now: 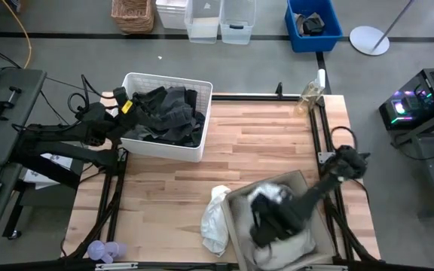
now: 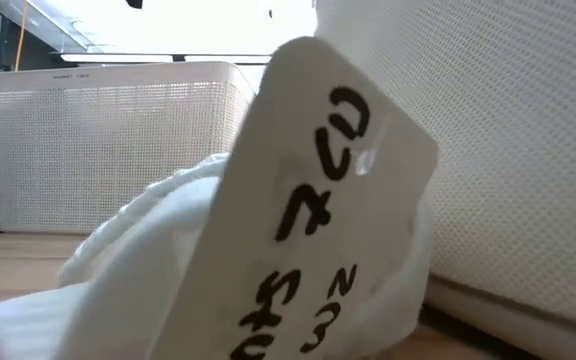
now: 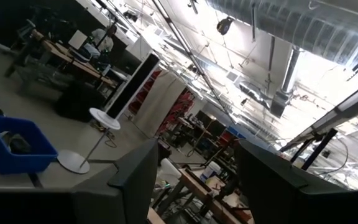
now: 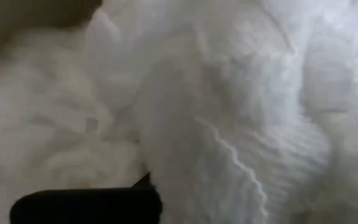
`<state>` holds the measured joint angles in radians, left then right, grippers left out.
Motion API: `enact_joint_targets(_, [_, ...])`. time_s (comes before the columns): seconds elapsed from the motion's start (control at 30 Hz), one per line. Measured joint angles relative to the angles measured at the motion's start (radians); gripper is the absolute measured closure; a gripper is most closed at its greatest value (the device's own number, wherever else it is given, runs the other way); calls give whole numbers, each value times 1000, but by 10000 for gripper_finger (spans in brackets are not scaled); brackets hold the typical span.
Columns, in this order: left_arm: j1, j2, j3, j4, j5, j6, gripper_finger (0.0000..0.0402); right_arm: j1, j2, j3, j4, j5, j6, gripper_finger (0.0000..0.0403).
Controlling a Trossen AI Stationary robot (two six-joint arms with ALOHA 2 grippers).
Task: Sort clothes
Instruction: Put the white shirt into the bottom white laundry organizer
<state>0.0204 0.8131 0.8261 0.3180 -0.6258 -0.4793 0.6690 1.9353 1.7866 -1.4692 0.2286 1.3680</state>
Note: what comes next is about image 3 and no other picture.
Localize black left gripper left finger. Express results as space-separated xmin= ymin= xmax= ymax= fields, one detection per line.
xmin=70 ymin=138 xmax=160 ymax=224

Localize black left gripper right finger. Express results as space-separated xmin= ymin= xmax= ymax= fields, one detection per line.
xmin=234 ymin=138 xmax=358 ymax=224

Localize white plastic container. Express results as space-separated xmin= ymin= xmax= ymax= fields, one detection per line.
xmin=159 ymin=157 xmax=183 ymax=188

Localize wooden workbench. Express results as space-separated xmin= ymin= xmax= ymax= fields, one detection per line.
xmin=177 ymin=167 xmax=255 ymax=224

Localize white plastic bucket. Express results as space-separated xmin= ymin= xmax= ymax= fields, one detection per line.
xmin=200 ymin=161 xmax=222 ymax=183

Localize beige curtain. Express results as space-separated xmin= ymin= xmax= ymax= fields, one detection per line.
xmin=133 ymin=70 xmax=186 ymax=138

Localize red storage shelves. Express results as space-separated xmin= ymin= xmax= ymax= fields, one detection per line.
xmin=128 ymin=69 xmax=162 ymax=115

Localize black bulky chair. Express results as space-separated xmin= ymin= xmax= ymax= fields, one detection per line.
xmin=53 ymin=81 xmax=106 ymax=123

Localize dark item in bin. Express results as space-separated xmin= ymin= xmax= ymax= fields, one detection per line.
xmin=1 ymin=131 xmax=33 ymax=155

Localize long wooden table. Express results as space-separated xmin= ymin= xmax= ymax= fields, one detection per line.
xmin=4 ymin=29 xmax=118 ymax=91

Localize person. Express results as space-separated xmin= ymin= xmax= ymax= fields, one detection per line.
xmin=89 ymin=24 xmax=118 ymax=54

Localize white round pedestal table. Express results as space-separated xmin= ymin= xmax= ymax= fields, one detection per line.
xmin=57 ymin=107 xmax=122 ymax=175

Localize rig frame light bar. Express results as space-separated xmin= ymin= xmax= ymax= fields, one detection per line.
xmin=279 ymin=75 xmax=358 ymax=171

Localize vertical silver duct pipe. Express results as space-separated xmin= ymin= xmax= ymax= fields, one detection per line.
xmin=270 ymin=45 xmax=301 ymax=119

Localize silver ventilation duct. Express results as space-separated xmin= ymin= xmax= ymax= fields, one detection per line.
xmin=206 ymin=0 xmax=358 ymax=68

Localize hanging black cord reel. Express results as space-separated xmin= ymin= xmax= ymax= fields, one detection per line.
xmin=216 ymin=16 xmax=235 ymax=36

